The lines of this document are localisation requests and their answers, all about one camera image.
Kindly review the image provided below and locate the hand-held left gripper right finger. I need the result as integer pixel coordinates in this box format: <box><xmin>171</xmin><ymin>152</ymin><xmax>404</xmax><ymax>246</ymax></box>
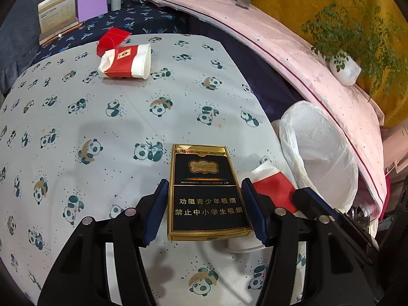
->
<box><xmin>240</xmin><ymin>178</ymin><xmax>375</xmax><ymax>306</ymax></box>

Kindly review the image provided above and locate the black gold cigarette box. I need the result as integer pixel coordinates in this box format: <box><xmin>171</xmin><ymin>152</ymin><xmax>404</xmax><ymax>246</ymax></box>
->
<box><xmin>167</xmin><ymin>143</ymin><xmax>254</xmax><ymax>241</ymax></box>

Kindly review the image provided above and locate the white plastic bag bin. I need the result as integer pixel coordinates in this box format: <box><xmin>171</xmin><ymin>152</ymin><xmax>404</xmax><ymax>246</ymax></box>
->
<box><xmin>278</xmin><ymin>100</ymin><xmax>360</xmax><ymax>213</ymax></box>

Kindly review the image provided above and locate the yellow backdrop cloth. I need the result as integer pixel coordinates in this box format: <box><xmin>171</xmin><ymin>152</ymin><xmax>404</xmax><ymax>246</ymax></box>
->
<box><xmin>252</xmin><ymin>0</ymin><xmax>408</xmax><ymax>129</ymax></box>

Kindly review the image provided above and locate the crushed red white paper cup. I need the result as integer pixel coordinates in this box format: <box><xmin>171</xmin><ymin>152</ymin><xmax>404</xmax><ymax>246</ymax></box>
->
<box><xmin>98</xmin><ymin>44</ymin><xmax>151</xmax><ymax>80</ymax></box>

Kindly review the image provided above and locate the dark purple cloth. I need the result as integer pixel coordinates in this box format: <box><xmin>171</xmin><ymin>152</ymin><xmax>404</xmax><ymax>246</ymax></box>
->
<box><xmin>188</xmin><ymin>16</ymin><xmax>307</xmax><ymax>122</ymax></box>

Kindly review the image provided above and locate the beige open box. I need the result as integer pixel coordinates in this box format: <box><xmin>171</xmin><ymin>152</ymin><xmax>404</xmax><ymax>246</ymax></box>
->
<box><xmin>37</xmin><ymin>0</ymin><xmax>80</xmax><ymax>47</ymax></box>

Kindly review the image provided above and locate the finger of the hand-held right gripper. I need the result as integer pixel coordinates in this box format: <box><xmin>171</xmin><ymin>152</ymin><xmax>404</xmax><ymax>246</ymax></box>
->
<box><xmin>291</xmin><ymin>187</ymin><xmax>374</xmax><ymax>250</ymax></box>

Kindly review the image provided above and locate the pink speckled cloth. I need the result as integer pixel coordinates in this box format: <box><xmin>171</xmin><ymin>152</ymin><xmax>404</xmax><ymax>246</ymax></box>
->
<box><xmin>145</xmin><ymin>0</ymin><xmax>388</xmax><ymax>211</ymax></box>

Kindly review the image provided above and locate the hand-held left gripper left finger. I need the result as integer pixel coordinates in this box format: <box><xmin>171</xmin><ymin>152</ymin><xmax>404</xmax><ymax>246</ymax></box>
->
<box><xmin>37</xmin><ymin>178</ymin><xmax>170</xmax><ymax>306</ymax></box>

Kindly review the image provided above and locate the navy floral cloth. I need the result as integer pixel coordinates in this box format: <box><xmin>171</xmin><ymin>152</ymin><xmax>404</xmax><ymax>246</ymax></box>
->
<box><xmin>35</xmin><ymin>0</ymin><xmax>189</xmax><ymax>62</ymax></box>

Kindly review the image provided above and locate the magenta cloth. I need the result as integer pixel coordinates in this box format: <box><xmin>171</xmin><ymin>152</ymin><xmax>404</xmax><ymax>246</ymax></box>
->
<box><xmin>383</xmin><ymin>175</ymin><xmax>392</xmax><ymax>211</ymax></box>

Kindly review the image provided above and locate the pale pink box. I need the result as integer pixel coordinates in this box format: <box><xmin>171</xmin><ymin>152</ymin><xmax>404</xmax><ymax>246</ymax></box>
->
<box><xmin>381</xmin><ymin>124</ymin><xmax>408</xmax><ymax>179</ymax></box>

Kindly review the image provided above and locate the purple card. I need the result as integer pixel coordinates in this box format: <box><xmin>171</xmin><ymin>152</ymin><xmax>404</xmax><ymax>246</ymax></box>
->
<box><xmin>77</xmin><ymin>0</ymin><xmax>108</xmax><ymax>23</ymax></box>

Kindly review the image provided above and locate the blue-grey backdrop cloth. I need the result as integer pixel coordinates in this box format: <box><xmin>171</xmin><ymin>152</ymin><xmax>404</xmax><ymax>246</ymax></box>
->
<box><xmin>0</xmin><ymin>0</ymin><xmax>249</xmax><ymax>87</ymax></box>

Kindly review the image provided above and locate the green plant in white pot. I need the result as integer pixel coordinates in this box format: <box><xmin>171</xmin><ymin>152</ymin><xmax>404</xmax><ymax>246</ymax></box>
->
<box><xmin>298</xmin><ymin>0</ymin><xmax>406</xmax><ymax>103</ymax></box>

